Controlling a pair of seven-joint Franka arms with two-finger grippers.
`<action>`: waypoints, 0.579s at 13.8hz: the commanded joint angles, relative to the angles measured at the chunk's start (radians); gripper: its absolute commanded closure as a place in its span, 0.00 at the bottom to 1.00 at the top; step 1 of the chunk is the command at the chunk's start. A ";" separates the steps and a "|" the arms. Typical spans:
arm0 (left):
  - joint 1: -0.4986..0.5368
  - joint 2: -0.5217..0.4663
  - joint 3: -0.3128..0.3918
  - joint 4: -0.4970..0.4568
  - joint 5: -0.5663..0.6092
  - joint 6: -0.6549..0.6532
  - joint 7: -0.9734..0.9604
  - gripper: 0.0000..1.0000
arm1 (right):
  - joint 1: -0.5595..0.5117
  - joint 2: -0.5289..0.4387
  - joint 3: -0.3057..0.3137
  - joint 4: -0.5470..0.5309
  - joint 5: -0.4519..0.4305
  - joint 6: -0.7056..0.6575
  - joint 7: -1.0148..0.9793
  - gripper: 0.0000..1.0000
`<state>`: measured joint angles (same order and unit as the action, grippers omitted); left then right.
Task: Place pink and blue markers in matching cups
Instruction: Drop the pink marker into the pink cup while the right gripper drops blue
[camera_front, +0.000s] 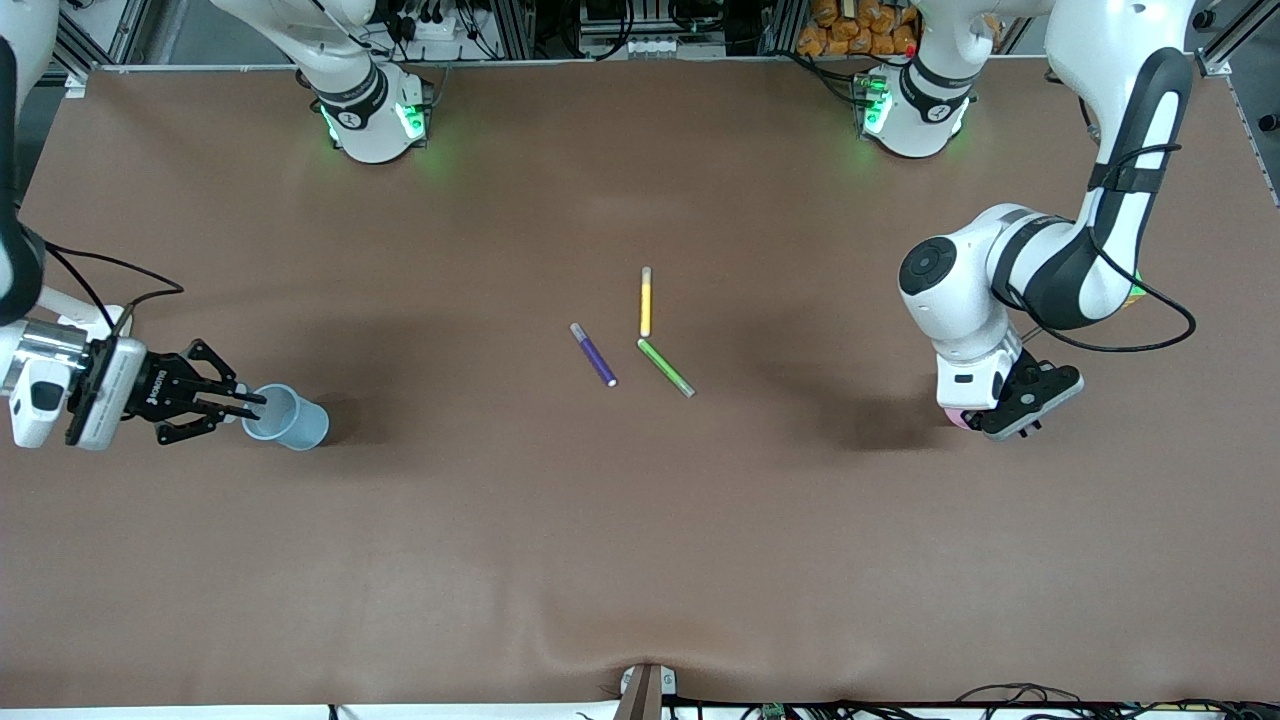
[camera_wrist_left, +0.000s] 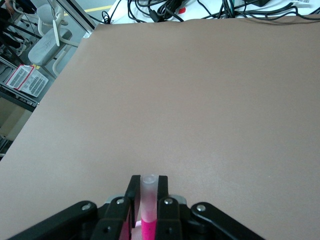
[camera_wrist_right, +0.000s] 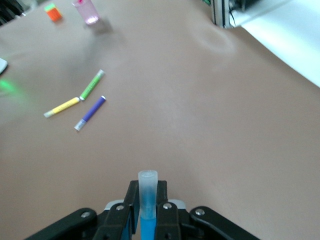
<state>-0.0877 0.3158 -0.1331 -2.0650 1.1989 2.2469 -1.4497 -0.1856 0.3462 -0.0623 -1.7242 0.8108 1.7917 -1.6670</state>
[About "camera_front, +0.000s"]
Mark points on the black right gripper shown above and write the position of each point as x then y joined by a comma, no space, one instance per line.
160,391

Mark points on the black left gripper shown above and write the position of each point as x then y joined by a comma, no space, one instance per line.
969,418

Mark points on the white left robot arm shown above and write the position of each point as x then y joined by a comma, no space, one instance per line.
1140,60

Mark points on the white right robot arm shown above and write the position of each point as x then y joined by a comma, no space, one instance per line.
350,110

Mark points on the pink plastic cup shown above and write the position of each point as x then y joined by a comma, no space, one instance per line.
958,417

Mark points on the light blue plastic cup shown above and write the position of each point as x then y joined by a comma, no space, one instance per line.
295,425

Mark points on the multicoloured puzzle cube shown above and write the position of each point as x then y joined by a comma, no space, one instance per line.
1137,290

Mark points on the green marker pen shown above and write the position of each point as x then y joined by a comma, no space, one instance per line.
662,365

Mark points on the orange bagged items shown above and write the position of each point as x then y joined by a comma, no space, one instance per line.
850,30

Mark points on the purple marker pen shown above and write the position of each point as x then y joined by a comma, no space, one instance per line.
594,356

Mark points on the yellow marker pen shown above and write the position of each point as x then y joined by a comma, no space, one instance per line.
646,305

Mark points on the brown table cover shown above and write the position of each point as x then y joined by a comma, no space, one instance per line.
640,520

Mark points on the white power strip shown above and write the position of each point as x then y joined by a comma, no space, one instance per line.
440,28

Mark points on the white terminal strip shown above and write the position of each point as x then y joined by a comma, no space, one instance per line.
655,46

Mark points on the aluminium frame post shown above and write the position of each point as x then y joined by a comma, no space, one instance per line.
1235,35
85,40

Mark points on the metal edge bracket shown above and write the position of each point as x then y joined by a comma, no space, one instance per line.
645,695

